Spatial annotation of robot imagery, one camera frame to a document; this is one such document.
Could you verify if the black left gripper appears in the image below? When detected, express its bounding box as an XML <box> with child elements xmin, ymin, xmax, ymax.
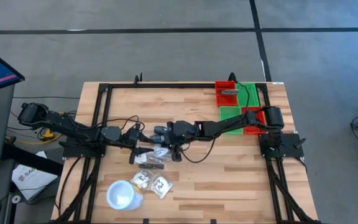
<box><xmin>121</xmin><ymin>123</ymin><xmax>156</xmax><ymax>164</ymax></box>

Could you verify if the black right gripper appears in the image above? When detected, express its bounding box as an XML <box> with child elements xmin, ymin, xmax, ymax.
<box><xmin>159</xmin><ymin>119</ymin><xmax>198</xmax><ymax>162</ymax></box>

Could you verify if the small silver foil pack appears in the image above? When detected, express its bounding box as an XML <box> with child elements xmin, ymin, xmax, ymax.
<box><xmin>149</xmin><ymin>155</ymin><xmax>173</xmax><ymax>163</ymax></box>

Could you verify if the white plastic cup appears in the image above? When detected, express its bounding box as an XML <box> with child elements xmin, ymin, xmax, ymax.
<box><xmin>106</xmin><ymin>179</ymin><xmax>144</xmax><ymax>211</ymax></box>

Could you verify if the green plastic basket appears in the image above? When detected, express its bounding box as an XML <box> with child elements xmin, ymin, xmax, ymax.
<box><xmin>219</xmin><ymin>106</ymin><xmax>244</xmax><ymax>135</ymax></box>
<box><xmin>235</xmin><ymin>82</ymin><xmax>260</xmax><ymax>108</ymax></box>

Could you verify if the red plastic basket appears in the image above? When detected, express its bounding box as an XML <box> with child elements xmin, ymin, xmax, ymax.
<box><xmin>241</xmin><ymin>106</ymin><xmax>267</xmax><ymax>135</ymax></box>
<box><xmin>214</xmin><ymin>80</ymin><xmax>239</xmax><ymax>107</ymax></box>

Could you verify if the white printed paper booklet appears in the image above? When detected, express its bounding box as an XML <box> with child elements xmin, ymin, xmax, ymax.
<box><xmin>11</xmin><ymin>151</ymin><xmax>58</xmax><ymax>201</ymax></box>

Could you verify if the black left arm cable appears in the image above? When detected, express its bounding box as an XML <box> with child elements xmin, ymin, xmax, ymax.
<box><xmin>103</xmin><ymin>114</ymin><xmax>146</xmax><ymax>132</ymax></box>

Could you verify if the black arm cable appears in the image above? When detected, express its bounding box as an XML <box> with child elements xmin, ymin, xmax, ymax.
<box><xmin>103</xmin><ymin>114</ymin><xmax>146</xmax><ymax>132</ymax></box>
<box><xmin>178</xmin><ymin>81</ymin><xmax>251</xmax><ymax>164</ymax></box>

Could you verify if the black aluminium frame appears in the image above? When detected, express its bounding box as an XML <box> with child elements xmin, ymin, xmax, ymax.
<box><xmin>53</xmin><ymin>81</ymin><xmax>319</xmax><ymax>224</ymax></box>

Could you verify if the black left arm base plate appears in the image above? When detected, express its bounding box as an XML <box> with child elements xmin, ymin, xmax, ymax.
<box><xmin>61</xmin><ymin>136</ymin><xmax>108</xmax><ymax>159</ymax></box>

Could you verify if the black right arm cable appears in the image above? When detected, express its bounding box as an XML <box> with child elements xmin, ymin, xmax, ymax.
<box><xmin>178</xmin><ymin>81</ymin><xmax>251</xmax><ymax>164</ymax></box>

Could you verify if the yellow cable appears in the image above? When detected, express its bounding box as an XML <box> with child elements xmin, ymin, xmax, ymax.
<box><xmin>6</xmin><ymin>111</ymin><xmax>62</xmax><ymax>146</ymax></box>

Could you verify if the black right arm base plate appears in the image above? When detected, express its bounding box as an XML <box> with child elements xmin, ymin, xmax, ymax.
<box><xmin>259</xmin><ymin>133</ymin><xmax>305</xmax><ymax>159</ymax></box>

